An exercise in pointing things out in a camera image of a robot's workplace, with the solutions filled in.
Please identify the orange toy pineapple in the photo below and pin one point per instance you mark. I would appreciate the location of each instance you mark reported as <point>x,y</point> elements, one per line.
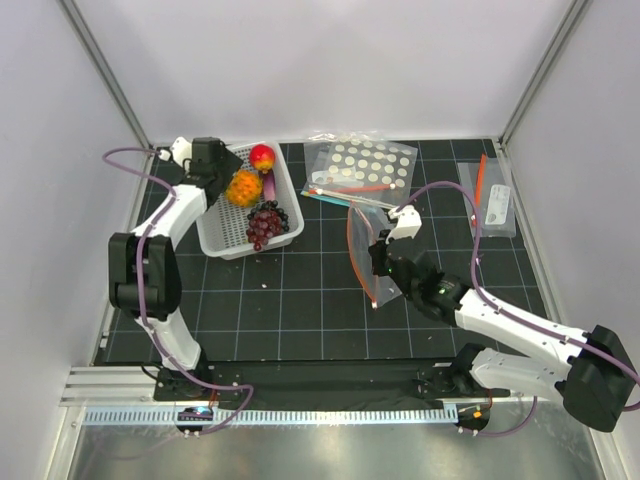
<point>245,189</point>

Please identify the purple eggplant toy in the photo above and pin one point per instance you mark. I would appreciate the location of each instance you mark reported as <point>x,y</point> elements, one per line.
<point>269,186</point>

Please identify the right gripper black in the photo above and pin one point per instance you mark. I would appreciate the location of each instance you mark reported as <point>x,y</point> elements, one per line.
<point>378,251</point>

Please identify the right aluminium frame post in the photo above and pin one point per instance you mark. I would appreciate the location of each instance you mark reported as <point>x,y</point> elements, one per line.
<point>561,37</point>

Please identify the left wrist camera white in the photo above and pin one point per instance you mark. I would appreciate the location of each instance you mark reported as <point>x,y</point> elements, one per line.
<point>180,152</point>

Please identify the orange zipper clear bag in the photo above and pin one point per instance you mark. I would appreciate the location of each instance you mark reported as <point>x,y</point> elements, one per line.
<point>364,224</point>

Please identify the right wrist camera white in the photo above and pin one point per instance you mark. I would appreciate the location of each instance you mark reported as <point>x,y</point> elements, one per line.
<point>406,223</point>

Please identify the aluminium frame post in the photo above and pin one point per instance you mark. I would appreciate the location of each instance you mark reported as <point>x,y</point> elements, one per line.
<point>561,37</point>
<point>84,34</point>

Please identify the polka dot zip bag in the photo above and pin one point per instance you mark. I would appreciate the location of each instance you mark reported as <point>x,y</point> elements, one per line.
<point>356,165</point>

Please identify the right orange zipper bag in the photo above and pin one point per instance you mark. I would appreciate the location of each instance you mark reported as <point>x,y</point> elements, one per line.
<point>489,181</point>

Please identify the red grape bunch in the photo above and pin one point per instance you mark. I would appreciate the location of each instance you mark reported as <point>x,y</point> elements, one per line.
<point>259,239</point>

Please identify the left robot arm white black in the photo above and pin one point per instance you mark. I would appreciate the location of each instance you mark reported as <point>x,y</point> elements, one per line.
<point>143,275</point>

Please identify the dark black grape bunch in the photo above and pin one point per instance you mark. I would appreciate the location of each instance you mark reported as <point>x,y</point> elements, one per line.
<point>268,216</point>

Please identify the left aluminium frame post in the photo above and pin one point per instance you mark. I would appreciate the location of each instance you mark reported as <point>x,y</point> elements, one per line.
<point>84,34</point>

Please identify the white perforated plastic basket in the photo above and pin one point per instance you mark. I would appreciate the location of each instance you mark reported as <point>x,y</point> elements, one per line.
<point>221,230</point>

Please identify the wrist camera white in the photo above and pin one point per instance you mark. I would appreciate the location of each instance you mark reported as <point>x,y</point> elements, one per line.
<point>406,223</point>
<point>180,152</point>

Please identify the red yellow apple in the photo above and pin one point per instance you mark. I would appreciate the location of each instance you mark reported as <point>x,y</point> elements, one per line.
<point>262,158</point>

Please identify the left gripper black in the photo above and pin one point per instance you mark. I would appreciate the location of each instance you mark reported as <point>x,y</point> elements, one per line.
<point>228,167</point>

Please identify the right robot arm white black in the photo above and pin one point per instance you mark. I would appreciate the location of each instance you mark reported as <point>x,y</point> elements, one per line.
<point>589,373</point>

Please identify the perforated metal cable rail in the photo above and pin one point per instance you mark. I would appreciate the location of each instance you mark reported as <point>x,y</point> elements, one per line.
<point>182,416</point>

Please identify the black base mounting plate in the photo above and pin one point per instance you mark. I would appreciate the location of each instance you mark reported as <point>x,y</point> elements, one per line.
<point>348,385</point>

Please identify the blue zipper clear bag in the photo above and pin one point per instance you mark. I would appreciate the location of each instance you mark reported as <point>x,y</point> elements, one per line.
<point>341,201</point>

